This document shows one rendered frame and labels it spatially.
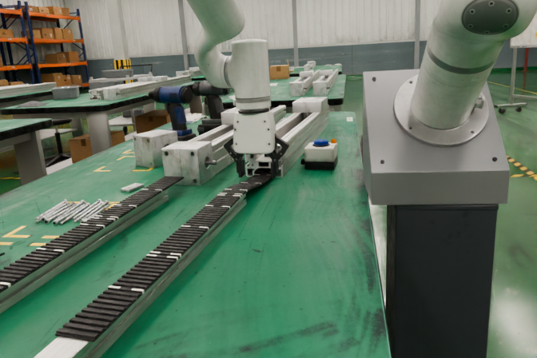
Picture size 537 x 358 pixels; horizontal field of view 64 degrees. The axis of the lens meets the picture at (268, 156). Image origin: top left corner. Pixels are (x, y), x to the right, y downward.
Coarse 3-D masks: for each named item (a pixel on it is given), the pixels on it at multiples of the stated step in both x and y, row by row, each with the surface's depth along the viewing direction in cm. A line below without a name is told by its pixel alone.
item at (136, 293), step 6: (108, 288) 55; (114, 288) 55; (120, 288) 55; (126, 288) 55; (132, 288) 55; (108, 294) 54; (114, 294) 54; (120, 294) 54; (126, 294) 54; (132, 294) 53; (138, 294) 53
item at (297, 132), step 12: (288, 120) 148; (300, 120) 164; (312, 120) 149; (324, 120) 178; (276, 132) 132; (288, 132) 126; (300, 132) 130; (312, 132) 154; (300, 144) 135; (252, 156) 113; (264, 156) 116; (288, 156) 121; (300, 156) 131; (252, 168) 113; (288, 168) 117
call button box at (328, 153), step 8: (312, 144) 119; (328, 144) 117; (336, 144) 120; (304, 152) 116; (312, 152) 115; (320, 152) 115; (328, 152) 114; (336, 152) 119; (304, 160) 117; (312, 160) 116; (320, 160) 115; (328, 160) 115; (336, 160) 120; (312, 168) 116; (320, 168) 116; (328, 168) 115
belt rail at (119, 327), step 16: (240, 208) 89; (224, 224) 81; (208, 240) 74; (192, 256) 69; (176, 272) 64; (160, 288) 59; (144, 304) 56; (128, 320) 52; (112, 336) 49; (48, 352) 44; (64, 352) 44; (80, 352) 44; (96, 352) 47
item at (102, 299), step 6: (102, 294) 54; (96, 300) 52; (102, 300) 52; (108, 300) 52; (114, 300) 52; (120, 300) 53; (126, 300) 52; (132, 300) 52; (120, 306) 51; (126, 306) 51
